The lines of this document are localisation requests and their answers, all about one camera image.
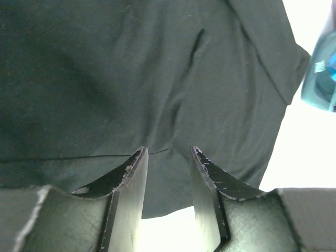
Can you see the teal plastic basket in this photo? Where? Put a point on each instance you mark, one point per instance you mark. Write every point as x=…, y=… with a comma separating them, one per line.
x=318, y=88

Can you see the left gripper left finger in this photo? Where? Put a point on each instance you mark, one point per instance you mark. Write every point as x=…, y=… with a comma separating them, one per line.
x=101, y=216

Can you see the black t shirt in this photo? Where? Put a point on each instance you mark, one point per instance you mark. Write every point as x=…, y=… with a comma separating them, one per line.
x=86, y=83

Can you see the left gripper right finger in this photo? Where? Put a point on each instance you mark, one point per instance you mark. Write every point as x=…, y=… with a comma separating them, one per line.
x=234, y=216

